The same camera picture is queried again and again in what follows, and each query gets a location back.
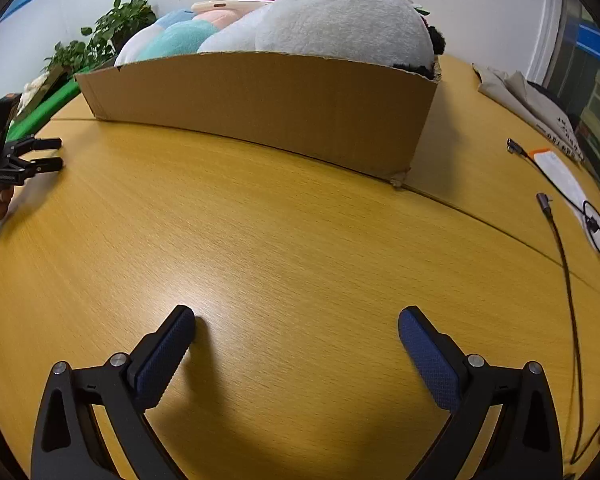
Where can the light blue plush toy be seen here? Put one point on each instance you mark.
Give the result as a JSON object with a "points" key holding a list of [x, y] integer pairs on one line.
{"points": [[137, 45]]}

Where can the clear plastic tray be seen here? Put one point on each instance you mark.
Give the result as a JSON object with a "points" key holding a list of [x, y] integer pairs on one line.
{"points": [[220, 5]]}

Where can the large white plush toy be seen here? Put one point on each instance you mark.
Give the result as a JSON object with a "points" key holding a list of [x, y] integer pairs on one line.
{"points": [[340, 15]]}

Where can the brown cardboard box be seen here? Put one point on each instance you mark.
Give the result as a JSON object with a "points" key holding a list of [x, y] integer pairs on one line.
{"points": [[260, 105]]}

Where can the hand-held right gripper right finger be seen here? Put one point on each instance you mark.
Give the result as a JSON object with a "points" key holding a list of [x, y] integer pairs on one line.
{"points": [[432, 355]]}

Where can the white card orange tab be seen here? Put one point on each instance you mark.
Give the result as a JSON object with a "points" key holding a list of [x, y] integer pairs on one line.
{"points": [[562, 180]]}

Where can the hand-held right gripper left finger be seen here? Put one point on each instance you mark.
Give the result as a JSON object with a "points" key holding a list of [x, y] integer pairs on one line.
{"points": [[162, 355]]}

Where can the person's left hand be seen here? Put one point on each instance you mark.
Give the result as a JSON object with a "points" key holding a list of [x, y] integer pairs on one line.
{"points": [[1, 205]]}

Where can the beige cloth bag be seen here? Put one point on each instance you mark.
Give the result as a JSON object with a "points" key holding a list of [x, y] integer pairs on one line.
{"points": [[525, 97]]}

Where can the blue wall poster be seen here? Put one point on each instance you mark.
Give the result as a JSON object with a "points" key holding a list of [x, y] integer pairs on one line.
{"points": [[19, 2]]}

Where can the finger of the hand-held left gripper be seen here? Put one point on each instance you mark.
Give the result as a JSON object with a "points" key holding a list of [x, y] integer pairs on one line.
{"points": [[42, 143], [45, 164]]}

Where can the green potted plant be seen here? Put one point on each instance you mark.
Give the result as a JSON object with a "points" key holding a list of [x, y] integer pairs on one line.
{"points": [[65, 55], [122, 22]]}

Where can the pink pig plush teal body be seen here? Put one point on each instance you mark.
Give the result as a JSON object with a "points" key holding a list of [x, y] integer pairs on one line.
{"points": [[180, 40]]}

